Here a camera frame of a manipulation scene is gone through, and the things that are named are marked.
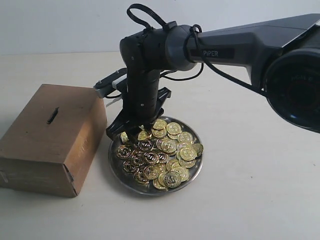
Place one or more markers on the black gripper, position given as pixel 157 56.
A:
pixel 142 105

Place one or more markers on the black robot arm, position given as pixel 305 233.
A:
pixel 281 56

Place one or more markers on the brown cardboard slotted box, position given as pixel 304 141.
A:
pixel 50 146

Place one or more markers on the gold coin top of pile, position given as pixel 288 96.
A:
pixel 160 124

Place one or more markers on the gold coin of pile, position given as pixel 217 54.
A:
pixel 172 179
pixel 160 124

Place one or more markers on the gold coin left edge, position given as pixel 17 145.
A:
pixel 123 152

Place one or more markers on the gold coin edge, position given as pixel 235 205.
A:
pixel 123 152
pixel 199 148

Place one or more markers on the gold coin centre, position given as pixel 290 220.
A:
pixel 151 157

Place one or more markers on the gold coin top right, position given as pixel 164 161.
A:
pixel 173 128

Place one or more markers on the gold coin lower left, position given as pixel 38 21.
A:
pixel 128 167

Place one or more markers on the round silver metal plate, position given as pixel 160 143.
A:
pixel 149 178

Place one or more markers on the gold coin upper right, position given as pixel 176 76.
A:
pixel 185 136

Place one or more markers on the gold coin right middle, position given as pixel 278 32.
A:
pixel 188 154

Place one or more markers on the gold coin front of pile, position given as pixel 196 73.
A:
pixel 172 179

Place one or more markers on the gold coin right edge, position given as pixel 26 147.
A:
pixel 199 148

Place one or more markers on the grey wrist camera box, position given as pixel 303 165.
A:
pixel 108 85

